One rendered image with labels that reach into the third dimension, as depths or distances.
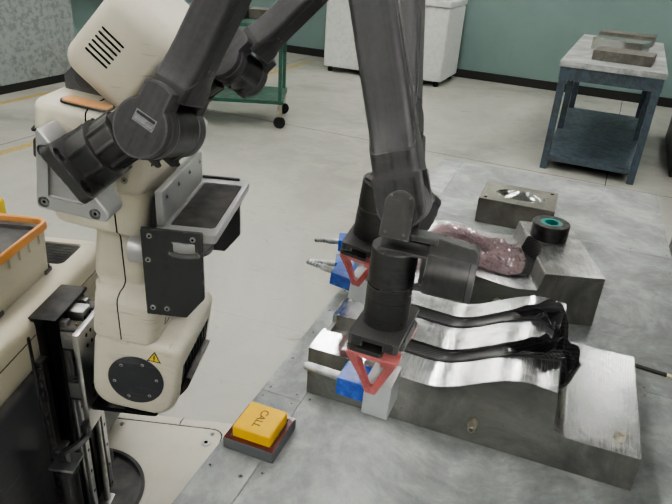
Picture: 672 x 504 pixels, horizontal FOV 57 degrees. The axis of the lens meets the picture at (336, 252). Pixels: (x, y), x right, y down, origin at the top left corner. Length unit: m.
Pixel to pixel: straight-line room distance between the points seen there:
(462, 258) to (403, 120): 0.17
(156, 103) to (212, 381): 1.67
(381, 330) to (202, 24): 0.43
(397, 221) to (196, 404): 1.65
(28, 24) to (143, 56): 5.81
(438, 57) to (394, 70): 6.77
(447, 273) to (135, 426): 1.23
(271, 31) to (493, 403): 0.74
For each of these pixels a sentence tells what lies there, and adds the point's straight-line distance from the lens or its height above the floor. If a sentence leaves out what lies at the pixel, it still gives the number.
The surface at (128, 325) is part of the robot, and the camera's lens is 1.16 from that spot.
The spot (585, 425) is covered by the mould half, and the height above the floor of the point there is 0.86.
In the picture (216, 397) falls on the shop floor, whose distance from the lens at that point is 2.29.
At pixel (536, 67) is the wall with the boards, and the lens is 8.16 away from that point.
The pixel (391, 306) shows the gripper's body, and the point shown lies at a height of 1.08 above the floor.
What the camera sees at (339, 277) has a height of 0.93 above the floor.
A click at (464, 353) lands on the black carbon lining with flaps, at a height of 0.89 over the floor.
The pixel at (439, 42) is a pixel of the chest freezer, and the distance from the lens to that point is 7.47.
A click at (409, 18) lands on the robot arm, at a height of 1.36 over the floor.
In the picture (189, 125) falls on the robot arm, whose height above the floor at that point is 1.24.
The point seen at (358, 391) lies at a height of 0.94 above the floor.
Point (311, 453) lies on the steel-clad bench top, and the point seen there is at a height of 0.80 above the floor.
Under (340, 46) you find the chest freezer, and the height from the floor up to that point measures 0.31.
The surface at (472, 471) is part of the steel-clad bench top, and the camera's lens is 0.97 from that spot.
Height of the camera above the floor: 1.47
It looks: 27 degrees down
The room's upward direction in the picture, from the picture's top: 4 degrees clockwise
